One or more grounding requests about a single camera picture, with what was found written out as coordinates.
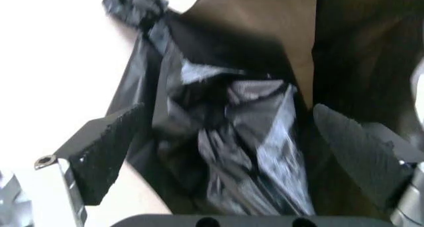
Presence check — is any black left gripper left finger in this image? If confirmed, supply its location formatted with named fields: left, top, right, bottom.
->
left=34, top=102, right=147, bottom=227

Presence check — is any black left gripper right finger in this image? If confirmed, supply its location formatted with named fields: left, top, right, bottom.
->
left=312, top=103, right=424, bottom=227

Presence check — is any black plastic garbage bag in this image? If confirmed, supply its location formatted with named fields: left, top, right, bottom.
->
left=100, top=0, right=316, bottom=217

